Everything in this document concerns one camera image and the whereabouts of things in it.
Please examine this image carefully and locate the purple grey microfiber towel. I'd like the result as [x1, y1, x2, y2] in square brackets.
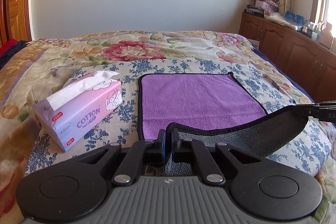
[137, 72, 310, 177]

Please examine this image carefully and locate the dark books stack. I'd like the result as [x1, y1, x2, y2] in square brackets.
[244, 5, 264, 18]

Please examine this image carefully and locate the red cloth at bedside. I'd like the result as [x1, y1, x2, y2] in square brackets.
[0, 39, 18, 55]

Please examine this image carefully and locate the blue packet on cabinet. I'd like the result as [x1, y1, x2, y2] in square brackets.
[285, 10, 305, 26]

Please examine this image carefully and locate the pink box on cabinet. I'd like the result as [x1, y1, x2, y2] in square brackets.
[255, 0, 279, 12]

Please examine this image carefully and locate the wooden low cabinet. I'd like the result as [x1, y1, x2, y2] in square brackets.
[239, 12, 335, 102]

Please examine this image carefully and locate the floral beige bed quilt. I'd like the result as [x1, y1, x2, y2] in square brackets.
[0, 29, 336, 224]

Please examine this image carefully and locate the pink cotton tissue pack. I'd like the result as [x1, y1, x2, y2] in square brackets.
[34, 71, 122, 152]

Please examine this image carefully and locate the blue floral white cloth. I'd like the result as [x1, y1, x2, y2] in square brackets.
[25, 59, 335, 175]

